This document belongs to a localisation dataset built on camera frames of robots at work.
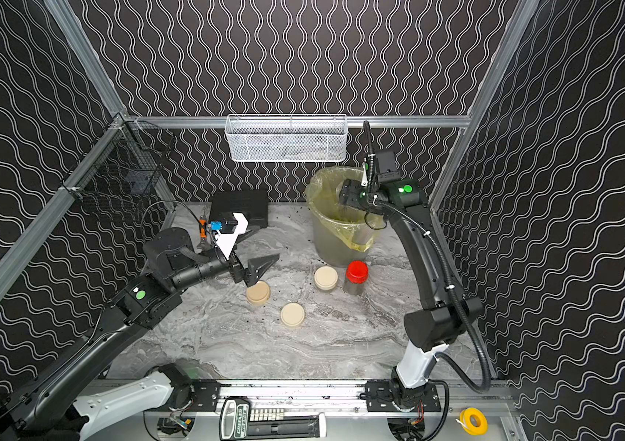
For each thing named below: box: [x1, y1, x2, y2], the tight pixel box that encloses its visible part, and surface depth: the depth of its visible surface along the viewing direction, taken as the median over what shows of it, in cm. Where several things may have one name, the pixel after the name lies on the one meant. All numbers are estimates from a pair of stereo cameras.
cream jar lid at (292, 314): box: [280, 302, 306, 328], surface depth 90 cm
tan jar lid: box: [245, 280, 272, 306], surface depth 94 cm
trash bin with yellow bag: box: [305, 166, 385, 267], surface depth 86 cm
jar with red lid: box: [345, 260, 369, 296], surface depth 90 cm
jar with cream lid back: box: [312, 264, 339, 292], surface depth 92 cm
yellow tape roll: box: [459, 407, 489, 436], surface depth 72 cm
